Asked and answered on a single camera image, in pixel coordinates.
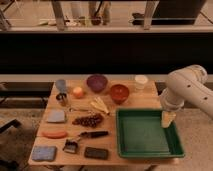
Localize blue sponge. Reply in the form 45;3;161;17
31;146;57;162

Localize red-brown bowl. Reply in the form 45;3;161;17
110;84;129;104

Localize green plastic tray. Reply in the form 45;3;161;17
116;109;185;159

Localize grey-blue towel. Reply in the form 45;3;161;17
46;110;66;123

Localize small metal can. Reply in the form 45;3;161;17
56;93;68;106

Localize orange fruit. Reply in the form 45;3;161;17
73;87;84;98

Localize dark red grape bunch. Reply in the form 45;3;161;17
72;114;103;128

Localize wooden table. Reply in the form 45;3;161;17
28;80;179;166

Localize black rectangular block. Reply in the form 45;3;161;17
84;147;109;160

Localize purple bowl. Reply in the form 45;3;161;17
86;74;108;93

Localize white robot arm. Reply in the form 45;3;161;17
159;65;213;128

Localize yellow bananas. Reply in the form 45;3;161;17
90;97;109;114

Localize orange carrot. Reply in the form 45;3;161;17
42;131;68;139

